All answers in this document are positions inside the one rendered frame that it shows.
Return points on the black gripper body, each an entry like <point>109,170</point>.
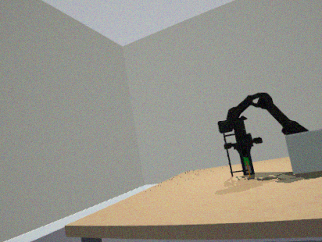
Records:
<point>257,140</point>

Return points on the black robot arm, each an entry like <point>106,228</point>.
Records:
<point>265,102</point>

